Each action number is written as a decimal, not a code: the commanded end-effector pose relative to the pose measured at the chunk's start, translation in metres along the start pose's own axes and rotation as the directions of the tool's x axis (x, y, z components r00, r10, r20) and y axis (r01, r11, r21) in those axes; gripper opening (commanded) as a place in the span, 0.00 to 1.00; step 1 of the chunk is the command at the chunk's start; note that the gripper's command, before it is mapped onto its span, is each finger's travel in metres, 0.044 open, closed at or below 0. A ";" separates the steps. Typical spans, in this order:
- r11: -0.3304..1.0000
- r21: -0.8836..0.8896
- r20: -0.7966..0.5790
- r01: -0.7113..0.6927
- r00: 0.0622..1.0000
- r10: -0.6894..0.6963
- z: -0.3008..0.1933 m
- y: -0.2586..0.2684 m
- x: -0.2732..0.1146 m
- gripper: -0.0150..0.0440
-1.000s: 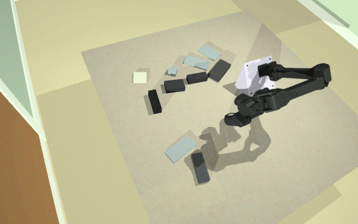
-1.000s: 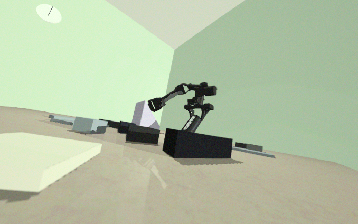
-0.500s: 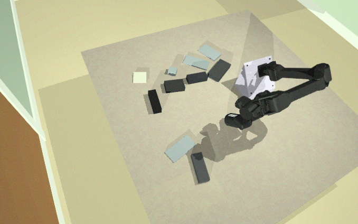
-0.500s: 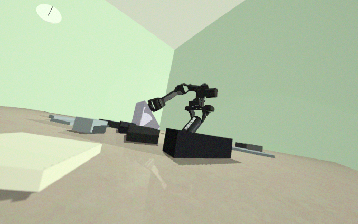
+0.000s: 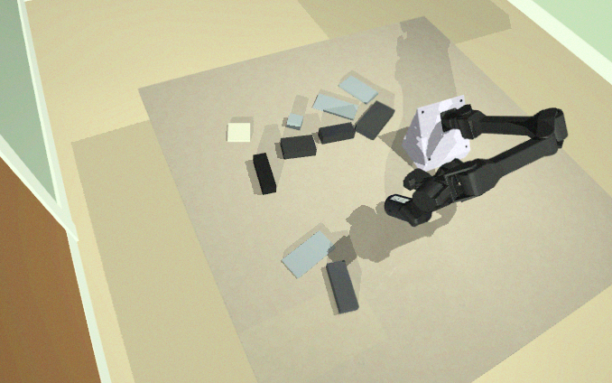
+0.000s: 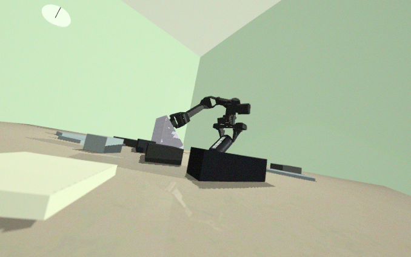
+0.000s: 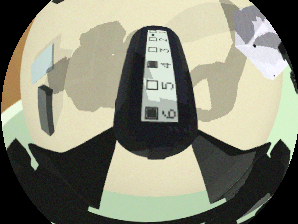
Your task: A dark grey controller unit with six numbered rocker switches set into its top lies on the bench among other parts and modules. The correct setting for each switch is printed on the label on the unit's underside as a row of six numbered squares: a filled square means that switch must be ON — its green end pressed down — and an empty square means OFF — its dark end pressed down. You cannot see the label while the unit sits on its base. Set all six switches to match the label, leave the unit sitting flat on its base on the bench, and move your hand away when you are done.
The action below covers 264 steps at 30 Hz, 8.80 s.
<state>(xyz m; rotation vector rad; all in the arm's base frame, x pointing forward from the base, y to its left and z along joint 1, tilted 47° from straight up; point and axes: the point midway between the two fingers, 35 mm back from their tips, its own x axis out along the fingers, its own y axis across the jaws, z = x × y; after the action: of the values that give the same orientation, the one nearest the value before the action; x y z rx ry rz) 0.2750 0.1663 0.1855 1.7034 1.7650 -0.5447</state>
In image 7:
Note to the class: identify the dark grey controller unit with green rocker switches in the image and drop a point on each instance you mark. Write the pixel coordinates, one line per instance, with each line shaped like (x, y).
(155, 112)

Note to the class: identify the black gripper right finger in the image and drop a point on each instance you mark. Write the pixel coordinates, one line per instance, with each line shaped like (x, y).
(222, 166)

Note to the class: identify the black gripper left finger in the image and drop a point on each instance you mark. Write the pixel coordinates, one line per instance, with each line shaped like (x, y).
(83, 168)

